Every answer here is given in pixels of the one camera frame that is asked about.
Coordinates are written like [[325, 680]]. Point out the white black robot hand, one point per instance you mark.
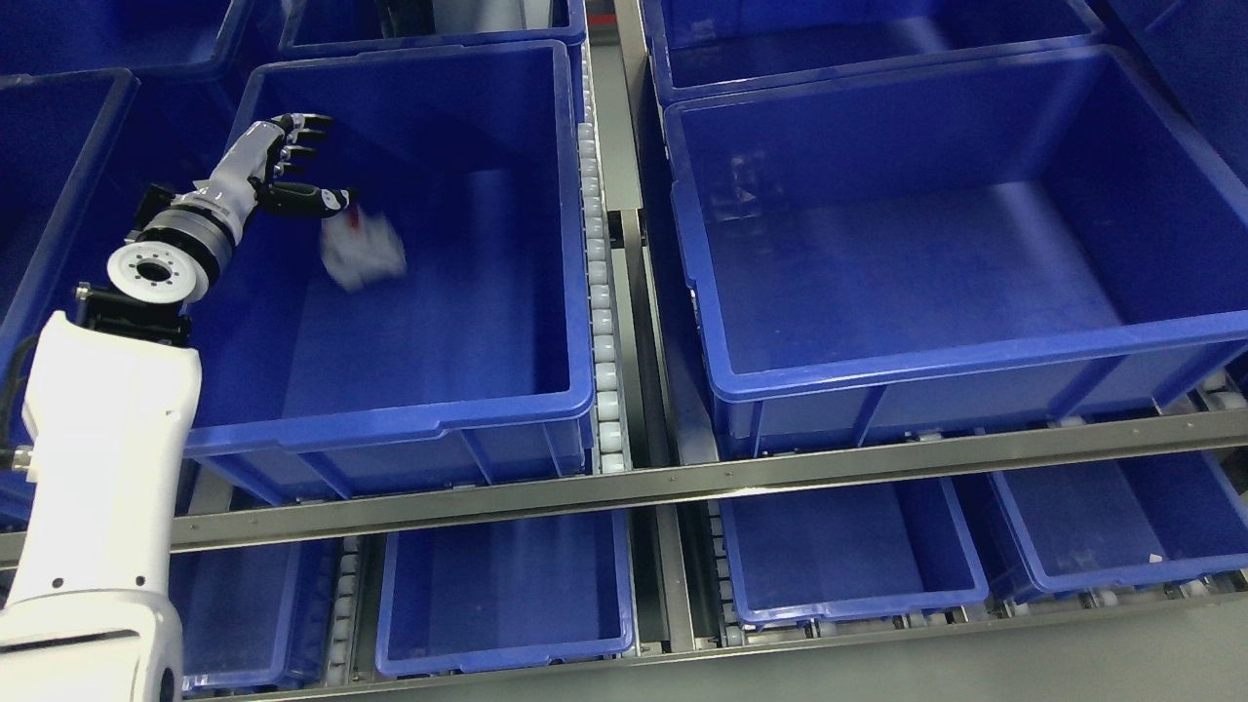
[[231, 183]]

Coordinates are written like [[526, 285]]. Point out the grey red circuit breaker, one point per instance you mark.
[[359, 249]]

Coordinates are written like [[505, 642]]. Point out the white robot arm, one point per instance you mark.
[[108, 397]]

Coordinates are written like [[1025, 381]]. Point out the metal shelf rack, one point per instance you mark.
[[672, 451]]

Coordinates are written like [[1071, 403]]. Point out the blue bin far left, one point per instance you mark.
[[57, 134]]

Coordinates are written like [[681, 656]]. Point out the large blue bin left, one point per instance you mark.
[[473, 367]]

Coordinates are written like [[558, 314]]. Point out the large blue bin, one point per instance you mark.
[[473, 367], [992, 243]]

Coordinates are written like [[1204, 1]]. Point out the blue bin upper right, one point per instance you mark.
[[702, 49]]

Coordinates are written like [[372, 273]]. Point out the white roller conveyor strip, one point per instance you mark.
[[609, 412]]

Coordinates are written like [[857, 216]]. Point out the blue bin lower left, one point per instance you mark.
[[254, 618]]

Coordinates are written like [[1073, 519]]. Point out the blue bin lower middle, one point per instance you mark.
[[489, 597]]

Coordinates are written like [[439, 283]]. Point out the large blue bin right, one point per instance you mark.
[[992, 243]]

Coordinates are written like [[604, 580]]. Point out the blue bin lower far right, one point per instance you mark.
[[1128, 522]]

